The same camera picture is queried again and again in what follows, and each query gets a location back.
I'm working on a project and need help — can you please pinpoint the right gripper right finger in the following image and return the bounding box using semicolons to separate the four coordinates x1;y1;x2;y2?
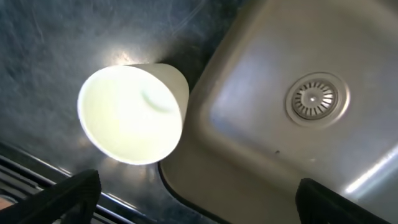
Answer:
295;177;392;224

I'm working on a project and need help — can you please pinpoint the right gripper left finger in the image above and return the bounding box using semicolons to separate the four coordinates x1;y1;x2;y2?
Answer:
0;169;103;224

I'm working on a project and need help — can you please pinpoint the white cup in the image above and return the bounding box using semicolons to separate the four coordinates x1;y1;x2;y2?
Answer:
76;63;190;166

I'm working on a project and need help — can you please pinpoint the steel sink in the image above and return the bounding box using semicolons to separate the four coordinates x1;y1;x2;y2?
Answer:
158;0;398;224

